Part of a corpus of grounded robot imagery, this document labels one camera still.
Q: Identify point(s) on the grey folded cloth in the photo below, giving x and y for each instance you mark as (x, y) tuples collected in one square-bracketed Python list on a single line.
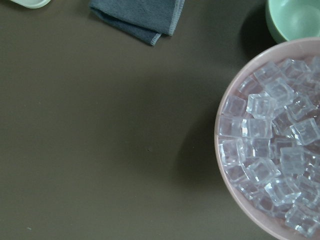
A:
[(146, 20)]

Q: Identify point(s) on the green empty bowl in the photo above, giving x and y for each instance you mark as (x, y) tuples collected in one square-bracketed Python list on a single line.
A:
[(292, 19)]

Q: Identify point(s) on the pink bowl of ice cubes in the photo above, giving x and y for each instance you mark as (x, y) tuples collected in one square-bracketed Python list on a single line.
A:
[(267, 139)]

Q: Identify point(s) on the cream rabbit tray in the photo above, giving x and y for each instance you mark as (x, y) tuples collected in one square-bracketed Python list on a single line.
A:
[(32, 4)]

